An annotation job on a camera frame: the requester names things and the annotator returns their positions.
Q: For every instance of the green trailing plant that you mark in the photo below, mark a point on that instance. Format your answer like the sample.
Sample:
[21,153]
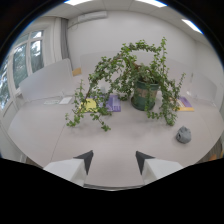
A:
[133,76]

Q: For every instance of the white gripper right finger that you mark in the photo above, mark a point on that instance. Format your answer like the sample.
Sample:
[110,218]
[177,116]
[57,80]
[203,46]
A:
[154,167]

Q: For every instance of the yellow paper sheet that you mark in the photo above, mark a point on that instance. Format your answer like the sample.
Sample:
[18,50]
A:
[89,104]

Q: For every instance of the white paper sheet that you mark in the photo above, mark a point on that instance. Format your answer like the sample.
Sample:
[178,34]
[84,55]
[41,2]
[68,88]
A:
[65,100]

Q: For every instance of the window with white frame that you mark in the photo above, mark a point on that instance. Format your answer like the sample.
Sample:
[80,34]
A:
[20,63]

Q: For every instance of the grey curtain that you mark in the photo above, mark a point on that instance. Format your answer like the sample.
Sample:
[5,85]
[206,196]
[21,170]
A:
[64,38]

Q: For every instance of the wooden chair back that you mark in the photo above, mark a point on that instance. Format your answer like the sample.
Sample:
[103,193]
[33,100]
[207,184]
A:
[77,71]

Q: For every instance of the purple and yellow booklet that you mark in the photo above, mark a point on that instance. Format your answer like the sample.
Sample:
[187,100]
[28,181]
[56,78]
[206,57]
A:
[184,104]

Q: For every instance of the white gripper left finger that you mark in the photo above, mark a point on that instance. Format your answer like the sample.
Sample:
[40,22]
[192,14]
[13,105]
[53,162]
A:
[74,167]

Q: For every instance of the grey rolled sock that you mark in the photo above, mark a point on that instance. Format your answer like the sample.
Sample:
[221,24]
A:
[184,134]

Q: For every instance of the ceiling light panel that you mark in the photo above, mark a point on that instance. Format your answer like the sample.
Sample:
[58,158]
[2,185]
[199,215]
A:
[78,2]
[192,25]
[151,2]

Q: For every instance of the wall air conditioner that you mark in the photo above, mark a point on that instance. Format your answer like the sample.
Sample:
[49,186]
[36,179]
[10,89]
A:
[89,17]

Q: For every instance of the dark green plant pot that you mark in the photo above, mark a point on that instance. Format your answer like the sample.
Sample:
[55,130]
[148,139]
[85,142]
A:
[143,95]

